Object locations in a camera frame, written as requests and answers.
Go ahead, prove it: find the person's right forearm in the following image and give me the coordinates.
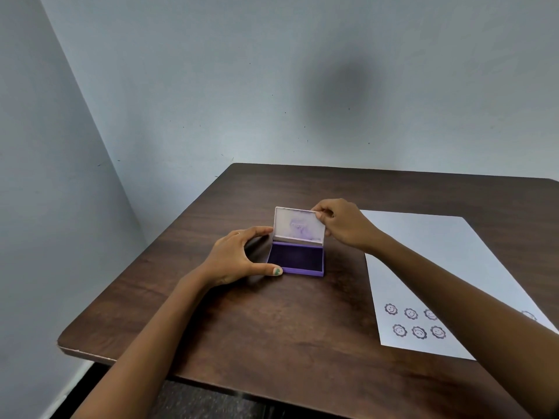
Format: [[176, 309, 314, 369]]
[[366, 230, 559, 419]]

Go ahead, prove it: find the person's left forearm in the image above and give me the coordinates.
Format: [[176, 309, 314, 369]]
[[71, 268, 215, 419]]

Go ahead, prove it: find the person's left hand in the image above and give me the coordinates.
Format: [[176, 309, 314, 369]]
[[198, 226, 284, 288]]

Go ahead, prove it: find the purple ink pad case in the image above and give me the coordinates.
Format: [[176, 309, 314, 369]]
[[266, 207, 326, 277]]

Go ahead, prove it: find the person's right hand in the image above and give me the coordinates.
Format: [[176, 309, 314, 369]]
[[311, 198, 383, 253]]

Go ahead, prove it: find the white paper sheet with stamps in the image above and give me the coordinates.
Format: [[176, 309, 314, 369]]
[[359, 209, 559, 361]]

